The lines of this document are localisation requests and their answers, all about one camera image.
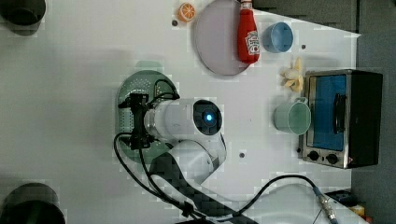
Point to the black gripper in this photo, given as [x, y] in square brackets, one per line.
[139, 105]

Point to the green plastic strainer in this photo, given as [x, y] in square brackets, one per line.
[147, 78]

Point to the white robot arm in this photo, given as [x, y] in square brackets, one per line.
[186, 129]

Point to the black arm link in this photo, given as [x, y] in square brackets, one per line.
[195, 199]

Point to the grey round plate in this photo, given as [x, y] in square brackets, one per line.
[215, 37]

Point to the toy orange slice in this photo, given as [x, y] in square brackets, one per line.
[186, 12]

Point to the red ketchup bottle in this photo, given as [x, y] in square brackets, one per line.
[248, 42]

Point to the black utensil cup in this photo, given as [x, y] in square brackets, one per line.
[32, 203]

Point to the black cylinder top left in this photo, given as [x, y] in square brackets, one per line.
[23, 12]

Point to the blue bowl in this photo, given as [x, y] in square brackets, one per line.
[278, 38]

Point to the green mug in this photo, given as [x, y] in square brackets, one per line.
[294, 117]

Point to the peeled toy banana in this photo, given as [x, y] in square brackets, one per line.
[293, 77]

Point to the black toaster oven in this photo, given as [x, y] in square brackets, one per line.
[346, 118]

